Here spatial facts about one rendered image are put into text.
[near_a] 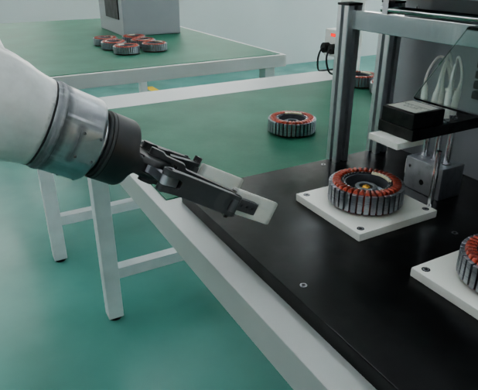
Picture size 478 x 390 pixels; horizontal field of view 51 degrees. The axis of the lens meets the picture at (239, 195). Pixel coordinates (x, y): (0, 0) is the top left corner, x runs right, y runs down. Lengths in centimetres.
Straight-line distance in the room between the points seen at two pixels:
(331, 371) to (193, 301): 136
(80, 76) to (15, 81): 144
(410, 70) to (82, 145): 70
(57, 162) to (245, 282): 28
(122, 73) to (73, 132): 146
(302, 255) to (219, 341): 106
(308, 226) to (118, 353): 108
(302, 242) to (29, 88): 40
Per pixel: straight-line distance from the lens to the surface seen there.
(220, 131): 120
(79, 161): 52
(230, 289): 65
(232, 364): 162
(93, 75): 193
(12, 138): 49
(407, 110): 78
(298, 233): 72
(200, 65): 207
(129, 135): 54
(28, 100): 49
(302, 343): 57
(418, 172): 88
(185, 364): 164
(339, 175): 79
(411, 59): 104
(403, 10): 94
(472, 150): 97
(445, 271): 66
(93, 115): 52
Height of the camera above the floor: 112
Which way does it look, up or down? 25 degrees down
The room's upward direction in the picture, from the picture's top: straight up
